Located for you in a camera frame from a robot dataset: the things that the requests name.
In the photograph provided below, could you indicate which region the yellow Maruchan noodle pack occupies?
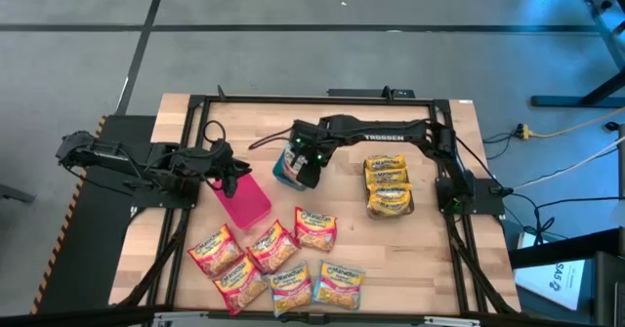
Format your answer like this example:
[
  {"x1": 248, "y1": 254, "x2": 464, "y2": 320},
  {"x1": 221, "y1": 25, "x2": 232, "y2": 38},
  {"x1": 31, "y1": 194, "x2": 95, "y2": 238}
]
[
  {"x1": 364, "y1": 168, "x2": 409, "y2": 184},
  {"x1": 366, "y1": 194, "x2": 415, "y2": 219},
  {"x1": 364, "y1": 154, "x2": 407, "y2": 171},
  {"x1": 367, "y1": 182, "x2": 414, "y2": 199}
]

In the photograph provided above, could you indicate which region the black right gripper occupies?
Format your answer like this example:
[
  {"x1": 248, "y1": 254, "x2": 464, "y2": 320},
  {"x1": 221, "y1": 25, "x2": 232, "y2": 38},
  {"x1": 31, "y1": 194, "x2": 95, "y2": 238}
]
[{"x1": 288, "y1": 118, "x2": 341, "y2": 190}]

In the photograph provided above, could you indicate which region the black hazard-striped side platform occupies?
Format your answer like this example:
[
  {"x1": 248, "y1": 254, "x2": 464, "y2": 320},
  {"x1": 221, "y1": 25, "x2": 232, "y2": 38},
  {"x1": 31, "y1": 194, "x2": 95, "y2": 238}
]
[{"x1": 31, "y1": 114, "x2": 157, "y2": 316}]

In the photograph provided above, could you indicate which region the grey furniture foot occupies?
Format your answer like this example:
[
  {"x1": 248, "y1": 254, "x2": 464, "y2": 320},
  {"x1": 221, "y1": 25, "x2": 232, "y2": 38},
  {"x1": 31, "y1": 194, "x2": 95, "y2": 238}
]
[{"x1": 0, "y1": 184, "x2": 38, "y2": 205}]

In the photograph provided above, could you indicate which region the black desk foot bar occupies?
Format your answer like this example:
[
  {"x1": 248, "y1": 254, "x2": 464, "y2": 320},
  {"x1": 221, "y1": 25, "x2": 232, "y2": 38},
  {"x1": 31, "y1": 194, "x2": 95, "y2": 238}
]
[{"x1": 507, "y1": 227, "x2": 624, "y2": 269}]

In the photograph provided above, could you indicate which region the white cable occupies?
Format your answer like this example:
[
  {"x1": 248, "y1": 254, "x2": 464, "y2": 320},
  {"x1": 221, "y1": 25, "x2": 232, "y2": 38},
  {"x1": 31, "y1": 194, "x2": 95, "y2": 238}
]
[{"x1": 512, "y1": 136, "x2": 625, "y2": 191}]

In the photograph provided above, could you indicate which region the black floor cable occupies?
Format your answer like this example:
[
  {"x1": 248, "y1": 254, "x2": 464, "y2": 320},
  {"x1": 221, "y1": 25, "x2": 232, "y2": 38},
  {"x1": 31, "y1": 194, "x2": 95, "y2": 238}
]
[{"x1": 505, "y1": 192, "x2": 625, "y2": 211}]

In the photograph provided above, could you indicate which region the red Maruchan noodle pack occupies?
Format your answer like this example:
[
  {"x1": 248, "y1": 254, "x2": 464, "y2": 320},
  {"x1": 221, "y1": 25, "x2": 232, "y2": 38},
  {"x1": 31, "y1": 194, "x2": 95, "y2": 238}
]
[
  {"x1": 246, "y1": 219, "x2": 302, "y2": 275},
  {"x1": 187, "y1": 223, "x2": 245, "y2": 278},
  {"x1": 294, "y1": 206, "x2": 339, "y2": 254},
  {"x1": 211, "y1": 256, "x2": 271, "y2": 317}
]

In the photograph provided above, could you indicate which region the silver camera mount bar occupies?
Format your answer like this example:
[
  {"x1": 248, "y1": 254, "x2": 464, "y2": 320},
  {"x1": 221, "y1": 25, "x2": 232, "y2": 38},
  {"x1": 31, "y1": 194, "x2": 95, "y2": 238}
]
[{"x1": 150, "y1": 310, "x2": 482, "y2": 327}]

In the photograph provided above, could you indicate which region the teal plastic bin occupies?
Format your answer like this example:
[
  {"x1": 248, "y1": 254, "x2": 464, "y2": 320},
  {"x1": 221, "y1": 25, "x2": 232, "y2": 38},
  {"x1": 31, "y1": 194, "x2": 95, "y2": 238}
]
[{"x1": 271, "y1": 143, "x2": 316, "y2": 192}]

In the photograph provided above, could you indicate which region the grey vertical post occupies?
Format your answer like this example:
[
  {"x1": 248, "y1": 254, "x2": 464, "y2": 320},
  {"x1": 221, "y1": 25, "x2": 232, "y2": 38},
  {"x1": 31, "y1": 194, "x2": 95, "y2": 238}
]
[{"x1": 617, "y1": 124, "x2": 625, "y2": 255}]

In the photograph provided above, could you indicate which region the black box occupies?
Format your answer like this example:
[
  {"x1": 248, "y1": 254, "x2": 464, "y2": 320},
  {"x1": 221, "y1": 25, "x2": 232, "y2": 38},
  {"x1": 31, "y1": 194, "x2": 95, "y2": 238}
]
[{"x1": 593, "y1": 251, "x2": 625, "y2": 327}]

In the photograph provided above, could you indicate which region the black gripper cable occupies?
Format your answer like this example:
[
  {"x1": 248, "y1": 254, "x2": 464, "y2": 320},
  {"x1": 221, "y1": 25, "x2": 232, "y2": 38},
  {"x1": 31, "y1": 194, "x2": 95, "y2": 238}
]
[
  {"x1": 247, "y1": 126, "x2": 297, "y2": 151},
  {"x1": 201, "y1": 119, "x2": 229, "y2": 147}
]

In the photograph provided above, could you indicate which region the yellow extension cable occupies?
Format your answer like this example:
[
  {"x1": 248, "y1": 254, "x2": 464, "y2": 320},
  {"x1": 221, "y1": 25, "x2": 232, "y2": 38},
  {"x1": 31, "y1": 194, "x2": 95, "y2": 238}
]
[{"x1": 520, "y1": 104, "x2": 625, "y2": 139}]

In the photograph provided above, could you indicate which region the white printed sheet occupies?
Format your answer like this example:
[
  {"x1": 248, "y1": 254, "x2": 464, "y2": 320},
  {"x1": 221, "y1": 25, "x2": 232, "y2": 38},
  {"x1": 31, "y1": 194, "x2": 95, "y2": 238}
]
[{"x1": 512, "y1": 231, "x2": 587, "y2": 312}]

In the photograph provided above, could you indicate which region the pink plastic bin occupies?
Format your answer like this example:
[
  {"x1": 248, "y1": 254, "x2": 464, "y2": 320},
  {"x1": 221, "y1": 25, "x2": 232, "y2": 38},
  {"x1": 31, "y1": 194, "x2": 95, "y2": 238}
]
[{"x1": 210, "y1": 170, "x2": 272, "y2": 230}]

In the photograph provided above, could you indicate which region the black desk leg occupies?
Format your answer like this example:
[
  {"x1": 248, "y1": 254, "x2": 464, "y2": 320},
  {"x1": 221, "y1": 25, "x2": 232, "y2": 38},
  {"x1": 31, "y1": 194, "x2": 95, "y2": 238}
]
[{"x1": 529, "y1": 0, "x2": 625, "y2": 108}]

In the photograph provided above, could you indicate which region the black bracket bar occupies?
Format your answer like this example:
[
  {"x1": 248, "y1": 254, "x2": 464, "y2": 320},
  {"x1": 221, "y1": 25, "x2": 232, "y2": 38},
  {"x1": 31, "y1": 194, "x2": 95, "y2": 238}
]
[{"x1": 326, "y1": 86, "x2": 416, "y2": 99}]

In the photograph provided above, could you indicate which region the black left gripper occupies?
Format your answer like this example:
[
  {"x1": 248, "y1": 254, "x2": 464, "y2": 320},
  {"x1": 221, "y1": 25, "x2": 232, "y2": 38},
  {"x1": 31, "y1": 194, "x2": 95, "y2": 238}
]
[{"x1": 183, "y1": 140, "x2": 254, "y2": 199}]

